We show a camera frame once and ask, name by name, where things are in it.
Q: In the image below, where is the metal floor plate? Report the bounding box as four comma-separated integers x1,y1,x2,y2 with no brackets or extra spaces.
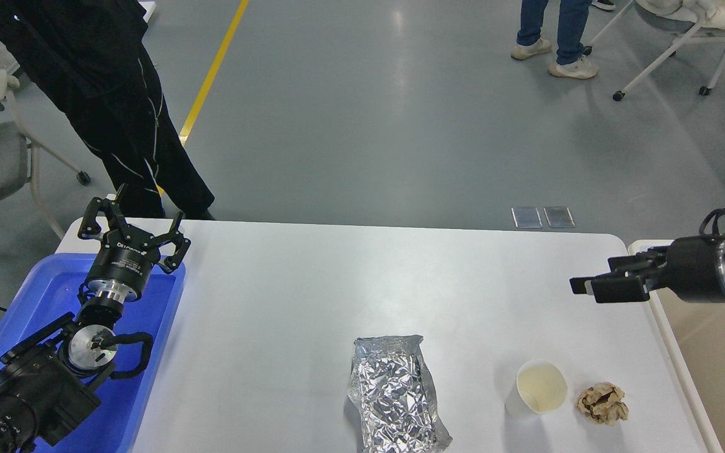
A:
511,206,543,229
543,206,576,229

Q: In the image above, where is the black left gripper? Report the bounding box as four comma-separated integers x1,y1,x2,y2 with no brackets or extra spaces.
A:
77,184,191,304

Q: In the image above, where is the crumpled silver foil bag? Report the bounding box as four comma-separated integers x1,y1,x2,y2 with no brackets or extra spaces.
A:
346,335,452,452

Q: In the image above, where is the left metal floor plate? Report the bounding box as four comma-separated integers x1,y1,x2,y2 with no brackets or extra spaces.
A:
511,206,543,229

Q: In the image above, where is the white rolling chair right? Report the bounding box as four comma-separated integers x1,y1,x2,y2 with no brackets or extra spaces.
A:
583,1,725,101

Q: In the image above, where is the blue plastic bin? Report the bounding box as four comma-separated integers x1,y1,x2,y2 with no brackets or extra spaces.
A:
0,253,186,452

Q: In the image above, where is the right metal floor plate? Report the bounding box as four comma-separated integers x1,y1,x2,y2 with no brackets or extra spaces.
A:
543,206,576,229

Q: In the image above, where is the person in black clothes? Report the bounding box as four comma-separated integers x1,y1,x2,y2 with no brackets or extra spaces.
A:
0,1,214,220

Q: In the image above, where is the crumpled brown paper ball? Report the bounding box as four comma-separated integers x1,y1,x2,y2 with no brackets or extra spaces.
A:
575,382,628,425

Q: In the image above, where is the white paper cup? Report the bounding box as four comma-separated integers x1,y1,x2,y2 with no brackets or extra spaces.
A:
505,359,569,421

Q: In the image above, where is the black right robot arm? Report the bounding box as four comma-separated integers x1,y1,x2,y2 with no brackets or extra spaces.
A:
570,208,725,304

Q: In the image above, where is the person in blue jeans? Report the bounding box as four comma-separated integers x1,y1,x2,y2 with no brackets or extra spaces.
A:
511,1,599,80

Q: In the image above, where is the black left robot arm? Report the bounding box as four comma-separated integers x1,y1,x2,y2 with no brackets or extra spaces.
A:
0,189,191,452

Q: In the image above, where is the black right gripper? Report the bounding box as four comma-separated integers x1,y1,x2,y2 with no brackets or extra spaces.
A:
570,236,725,304

